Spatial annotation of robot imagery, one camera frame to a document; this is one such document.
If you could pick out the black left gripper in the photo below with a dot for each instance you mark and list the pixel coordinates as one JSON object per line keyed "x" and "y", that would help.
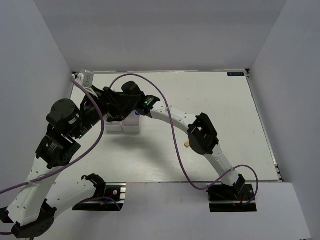
{"x": 101, "y": 94}

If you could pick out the tan eraser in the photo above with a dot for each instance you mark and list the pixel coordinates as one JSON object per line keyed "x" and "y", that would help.
{"x": 187, "y": 144}

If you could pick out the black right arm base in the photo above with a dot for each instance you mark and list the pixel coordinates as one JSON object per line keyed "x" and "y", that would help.
{"x": 221, "y": 201}

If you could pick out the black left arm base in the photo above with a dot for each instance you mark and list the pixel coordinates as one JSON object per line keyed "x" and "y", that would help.
{"x": 106, "y": 198}

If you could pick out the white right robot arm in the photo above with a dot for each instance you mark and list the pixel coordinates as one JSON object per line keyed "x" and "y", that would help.
{"x": 202, "y": 135}

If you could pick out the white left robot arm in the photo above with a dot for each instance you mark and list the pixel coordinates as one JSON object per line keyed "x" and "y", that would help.
{"x": 30, "y": 212}

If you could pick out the white right organizer tray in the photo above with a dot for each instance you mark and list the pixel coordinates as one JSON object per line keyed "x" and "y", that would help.
{"x": 132, "y": 124}

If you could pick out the right blue corner label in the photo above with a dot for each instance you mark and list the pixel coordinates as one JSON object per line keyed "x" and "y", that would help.
{"x": 235, "y": 74}

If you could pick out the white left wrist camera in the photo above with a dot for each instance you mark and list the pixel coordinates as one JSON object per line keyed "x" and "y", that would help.
{"x": 85, "y": 79}

